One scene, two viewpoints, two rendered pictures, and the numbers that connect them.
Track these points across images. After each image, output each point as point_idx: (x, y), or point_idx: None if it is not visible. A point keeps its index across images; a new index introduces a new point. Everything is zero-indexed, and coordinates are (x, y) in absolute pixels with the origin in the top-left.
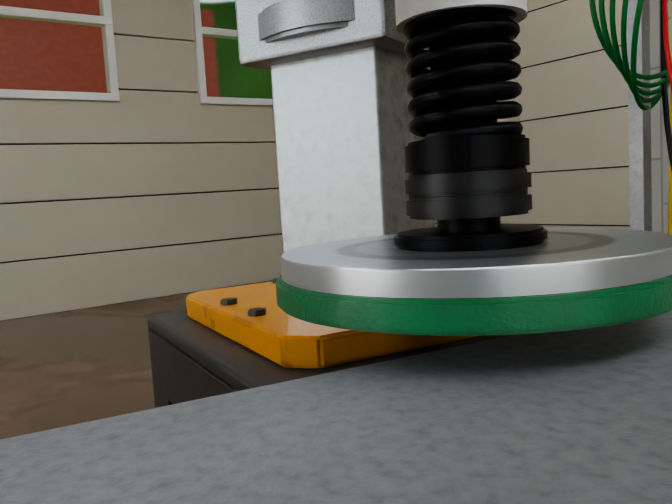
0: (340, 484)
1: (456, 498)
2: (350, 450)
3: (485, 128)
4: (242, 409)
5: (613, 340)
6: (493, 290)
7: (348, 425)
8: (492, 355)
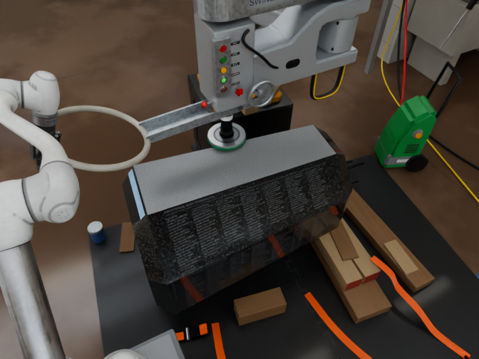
0: (207, 162)
1: (212, 164)
2: (208, 159)
3: (226, 129)
4: (202, 152)
5: None
6: (221, 147)
7: (209, 156)
8: None
